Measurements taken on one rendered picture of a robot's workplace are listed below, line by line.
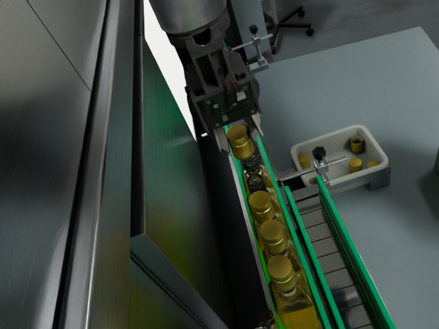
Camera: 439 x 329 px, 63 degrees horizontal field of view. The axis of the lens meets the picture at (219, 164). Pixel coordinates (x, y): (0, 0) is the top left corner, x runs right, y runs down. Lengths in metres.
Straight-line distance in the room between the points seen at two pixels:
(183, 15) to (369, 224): 0.77
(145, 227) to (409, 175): 0.84
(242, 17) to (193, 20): 1.15
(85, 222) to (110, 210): 0.03
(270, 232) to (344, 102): 0.86
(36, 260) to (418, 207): 0.91
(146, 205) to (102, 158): 0.08
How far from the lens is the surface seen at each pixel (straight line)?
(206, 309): 0.57
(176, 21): 0.38
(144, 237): 0.39
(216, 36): 0.37
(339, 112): 1.28
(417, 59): 1.48
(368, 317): 0.76
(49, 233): 0.30
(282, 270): 0.49
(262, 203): 0.55
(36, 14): 0.44
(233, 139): 0.53
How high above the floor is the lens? 1.61
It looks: 45 degrees down
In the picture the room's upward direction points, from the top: 25 degrees counter-clockwise
